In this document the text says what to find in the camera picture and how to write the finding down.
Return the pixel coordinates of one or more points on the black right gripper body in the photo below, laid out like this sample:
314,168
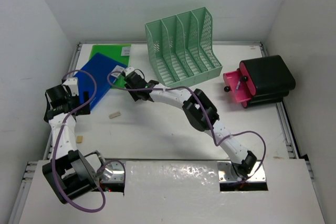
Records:
135,93

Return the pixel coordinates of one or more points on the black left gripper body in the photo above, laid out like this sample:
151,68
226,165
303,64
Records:
74,99

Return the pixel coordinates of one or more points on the pink drawer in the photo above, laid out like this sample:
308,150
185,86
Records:
243,96

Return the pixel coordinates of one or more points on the black drawer box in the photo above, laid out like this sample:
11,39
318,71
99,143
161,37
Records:
268,80

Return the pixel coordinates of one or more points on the light blue pen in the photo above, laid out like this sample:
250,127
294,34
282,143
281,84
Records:
238,85

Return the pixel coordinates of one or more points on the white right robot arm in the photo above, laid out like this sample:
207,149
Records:
200,112

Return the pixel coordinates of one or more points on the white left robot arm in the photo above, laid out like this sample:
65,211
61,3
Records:
74,173

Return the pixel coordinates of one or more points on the small beige eraser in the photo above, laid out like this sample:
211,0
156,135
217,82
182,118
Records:
79,139

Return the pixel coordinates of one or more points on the blue plastic folder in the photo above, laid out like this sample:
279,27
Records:
99,66

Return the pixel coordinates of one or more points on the green plastic folder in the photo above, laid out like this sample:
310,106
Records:
119,52

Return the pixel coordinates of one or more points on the beige eraser block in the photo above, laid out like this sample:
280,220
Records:
114,115

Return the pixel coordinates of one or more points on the green mesh file organizer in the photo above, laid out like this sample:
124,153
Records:
180,48

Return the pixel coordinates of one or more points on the white front cover board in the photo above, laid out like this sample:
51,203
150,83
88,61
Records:
184,192

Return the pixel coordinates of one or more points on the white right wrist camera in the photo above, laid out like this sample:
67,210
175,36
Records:
127,71

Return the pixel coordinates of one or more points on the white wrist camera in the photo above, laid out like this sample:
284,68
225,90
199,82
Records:
127,71
71,86

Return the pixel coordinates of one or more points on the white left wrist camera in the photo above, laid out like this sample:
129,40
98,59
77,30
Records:
71,86

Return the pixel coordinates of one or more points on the aluminium frame rail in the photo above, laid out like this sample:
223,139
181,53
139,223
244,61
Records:
30,170

